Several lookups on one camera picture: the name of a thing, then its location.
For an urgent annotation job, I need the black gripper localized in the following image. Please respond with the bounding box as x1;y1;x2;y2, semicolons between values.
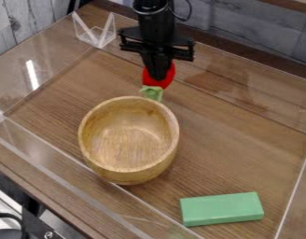
118;26;195;81

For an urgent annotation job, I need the red plush strawberry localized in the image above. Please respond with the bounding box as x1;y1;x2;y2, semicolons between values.
139;63;175;102

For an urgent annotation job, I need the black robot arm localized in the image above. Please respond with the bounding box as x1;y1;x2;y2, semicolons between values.
118;0;195;82

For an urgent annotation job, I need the wooden bowl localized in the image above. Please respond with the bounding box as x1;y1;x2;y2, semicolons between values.
78;96;179;185

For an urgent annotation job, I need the green rectangular block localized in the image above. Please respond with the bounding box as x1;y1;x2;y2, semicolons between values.
179;192;263;227

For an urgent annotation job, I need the clear acrylic corner bracket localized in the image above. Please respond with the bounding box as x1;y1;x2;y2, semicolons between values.
71;12;116;49

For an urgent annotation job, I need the black metal clamp bracket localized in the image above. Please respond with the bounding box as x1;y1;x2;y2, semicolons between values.
22;208;64;239

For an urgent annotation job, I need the black cable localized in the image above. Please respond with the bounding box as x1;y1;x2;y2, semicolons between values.
0;213;28;239

